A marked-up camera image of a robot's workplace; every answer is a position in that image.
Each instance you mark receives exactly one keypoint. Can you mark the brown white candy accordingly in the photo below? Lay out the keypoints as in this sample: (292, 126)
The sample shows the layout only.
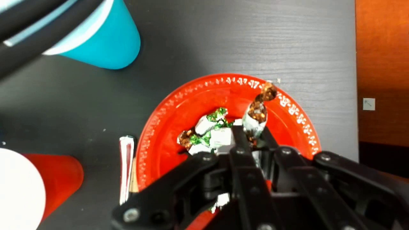
(255, 116)

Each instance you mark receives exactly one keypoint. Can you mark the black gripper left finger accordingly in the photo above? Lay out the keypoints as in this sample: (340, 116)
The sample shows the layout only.
(205, 192)

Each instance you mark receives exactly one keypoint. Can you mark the pile of wrapped candies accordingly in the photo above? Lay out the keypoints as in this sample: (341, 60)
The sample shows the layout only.
(212, 134)

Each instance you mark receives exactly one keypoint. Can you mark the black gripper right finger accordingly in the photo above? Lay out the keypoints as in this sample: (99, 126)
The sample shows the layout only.
(343, 195)

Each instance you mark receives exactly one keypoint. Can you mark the red plastic bowl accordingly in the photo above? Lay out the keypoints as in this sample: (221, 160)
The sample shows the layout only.
(157, 152)

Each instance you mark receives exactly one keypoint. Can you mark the empty teal plastic cup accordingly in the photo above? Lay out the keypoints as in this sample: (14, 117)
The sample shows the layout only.
(107, 39)

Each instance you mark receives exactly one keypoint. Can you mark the red plastic cup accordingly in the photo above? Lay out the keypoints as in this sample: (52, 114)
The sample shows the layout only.
(33, 186)

